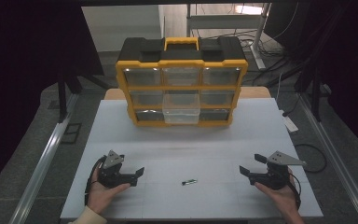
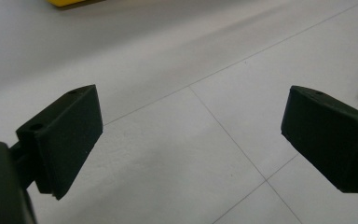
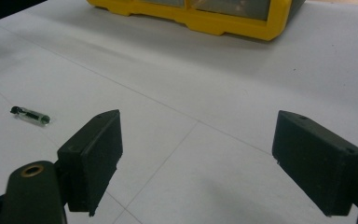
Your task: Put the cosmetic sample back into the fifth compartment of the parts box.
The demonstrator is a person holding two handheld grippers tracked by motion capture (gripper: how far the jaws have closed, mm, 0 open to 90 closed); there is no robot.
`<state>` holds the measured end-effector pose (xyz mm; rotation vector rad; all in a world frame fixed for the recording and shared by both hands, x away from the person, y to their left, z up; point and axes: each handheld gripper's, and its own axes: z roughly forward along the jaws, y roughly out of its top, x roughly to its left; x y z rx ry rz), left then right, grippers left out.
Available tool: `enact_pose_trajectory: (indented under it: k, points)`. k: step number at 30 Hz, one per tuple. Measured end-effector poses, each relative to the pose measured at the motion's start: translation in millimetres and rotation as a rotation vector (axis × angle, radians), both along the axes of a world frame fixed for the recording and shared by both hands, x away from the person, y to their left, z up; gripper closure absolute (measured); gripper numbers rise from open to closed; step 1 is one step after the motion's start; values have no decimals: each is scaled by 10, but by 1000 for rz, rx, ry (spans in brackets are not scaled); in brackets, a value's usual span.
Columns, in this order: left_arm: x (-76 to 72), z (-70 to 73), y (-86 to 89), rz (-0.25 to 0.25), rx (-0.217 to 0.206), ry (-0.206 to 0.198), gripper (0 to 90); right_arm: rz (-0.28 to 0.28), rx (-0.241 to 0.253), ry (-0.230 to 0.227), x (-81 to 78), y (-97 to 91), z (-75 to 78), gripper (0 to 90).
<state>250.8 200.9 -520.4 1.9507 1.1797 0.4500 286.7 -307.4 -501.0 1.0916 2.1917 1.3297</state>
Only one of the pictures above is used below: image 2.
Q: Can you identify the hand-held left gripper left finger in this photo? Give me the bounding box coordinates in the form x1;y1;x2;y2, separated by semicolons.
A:
9;84;103;201

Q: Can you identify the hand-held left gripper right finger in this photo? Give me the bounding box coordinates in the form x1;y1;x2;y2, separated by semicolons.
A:
281;85;358;194

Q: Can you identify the yellow object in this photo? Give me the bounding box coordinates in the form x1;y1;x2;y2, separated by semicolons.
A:
46;0;85;7

